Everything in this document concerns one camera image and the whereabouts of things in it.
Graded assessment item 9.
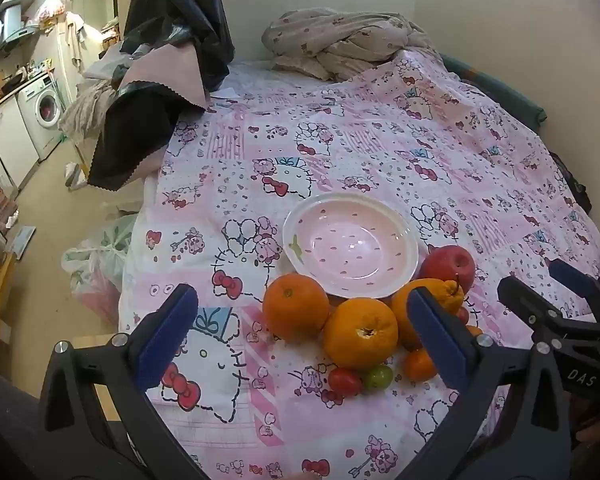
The teal bed edge cushion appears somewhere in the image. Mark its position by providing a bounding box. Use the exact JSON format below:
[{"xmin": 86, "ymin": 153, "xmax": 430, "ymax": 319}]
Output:
[{"xmin": 442, "ymin": 54, "xmax": 547, "ymax": 133}]

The white washing machine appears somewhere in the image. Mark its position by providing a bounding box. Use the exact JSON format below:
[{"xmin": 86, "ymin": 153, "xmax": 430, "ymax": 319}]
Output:
[{"xmin": 16, "ymin": 74, "xmax": 64, "ymax": 162}]

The large orange with navel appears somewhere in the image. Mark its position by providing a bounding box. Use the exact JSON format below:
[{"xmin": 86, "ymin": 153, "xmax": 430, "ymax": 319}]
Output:
[{"xmin": 322, "ymin": 298, "xmax": 399, "ymax": 370}]

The pink hello kitty bedspread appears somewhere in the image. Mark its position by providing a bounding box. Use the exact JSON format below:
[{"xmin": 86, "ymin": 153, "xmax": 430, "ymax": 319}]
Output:
[{"xmin": 119, "ymin": 51, "xmax": 600, "ymax": 479}]

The green cherry tomato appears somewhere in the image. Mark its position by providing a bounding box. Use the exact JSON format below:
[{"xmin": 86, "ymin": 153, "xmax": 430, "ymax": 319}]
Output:
[{"xmin": 363, "ymin": 364, "xmax": 393, "ymax": 392}]

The small mandarin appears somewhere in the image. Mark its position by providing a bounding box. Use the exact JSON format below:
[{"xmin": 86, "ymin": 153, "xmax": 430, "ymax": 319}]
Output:
[{"xmin": 402, "ymin": 348, "xmax": 438, "ymax": 382}]

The crumpled beige floral blanket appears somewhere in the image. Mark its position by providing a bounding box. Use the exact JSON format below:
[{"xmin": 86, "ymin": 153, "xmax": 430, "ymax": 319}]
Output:
[{"xmin": 262, "ymin": 8, "xmax": 440, "ymax": 81}]

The black and pink cloth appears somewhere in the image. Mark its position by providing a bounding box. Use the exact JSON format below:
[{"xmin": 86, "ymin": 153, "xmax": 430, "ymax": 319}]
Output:
[{"xmin": 87, "ymin": 0, "xmax": 235, "ymax": 191}]

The small red tomato behind finger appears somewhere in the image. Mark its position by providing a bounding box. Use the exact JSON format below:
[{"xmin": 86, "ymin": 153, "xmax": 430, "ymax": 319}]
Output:
[{"xmin": 456, "ymin": 307, "xmax": 469, "ymax": 325}]

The white kitchen cabinet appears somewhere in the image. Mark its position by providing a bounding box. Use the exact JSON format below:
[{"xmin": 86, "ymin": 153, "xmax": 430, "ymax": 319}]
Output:
[{"xmin": 0, "ymin": 96, "xmax": 38, "ymax": 190}]

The white plastic bag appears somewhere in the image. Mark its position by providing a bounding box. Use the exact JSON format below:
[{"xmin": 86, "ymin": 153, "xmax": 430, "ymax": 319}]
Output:
[{"xmin": 60, "ymin": 214, "xmax": 137, "ymax": 325}]

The red cherry tomato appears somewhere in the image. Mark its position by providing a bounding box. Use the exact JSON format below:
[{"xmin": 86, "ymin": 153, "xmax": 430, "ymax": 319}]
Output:
[{"xmin": 327, "ymin": 367, "xmax": 364, "ymax": 398}]

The red apple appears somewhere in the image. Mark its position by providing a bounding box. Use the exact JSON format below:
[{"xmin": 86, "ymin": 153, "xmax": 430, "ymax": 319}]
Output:
[{"xmin": 418, "ymin": 245, "xmax": 476, "ymax": 294}]

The round orange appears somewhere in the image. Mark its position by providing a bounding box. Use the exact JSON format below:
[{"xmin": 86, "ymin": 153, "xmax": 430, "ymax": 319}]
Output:
[{"xmin": 262, "ymin": 273, "xmax": 330, "ymax": 344}]

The pink strawberry bowl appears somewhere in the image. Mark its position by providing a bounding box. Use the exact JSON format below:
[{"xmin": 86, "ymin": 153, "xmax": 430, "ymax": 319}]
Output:
[{"xmin": 282, "ymin": 193, "xmax": 419, "ymax": 299}]

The bumpy necked orange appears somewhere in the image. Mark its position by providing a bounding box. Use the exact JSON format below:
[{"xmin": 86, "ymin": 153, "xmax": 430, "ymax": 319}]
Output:
[{"xmin": 390, "ymin": 278, "xmax": 465, "ymax": 351}]

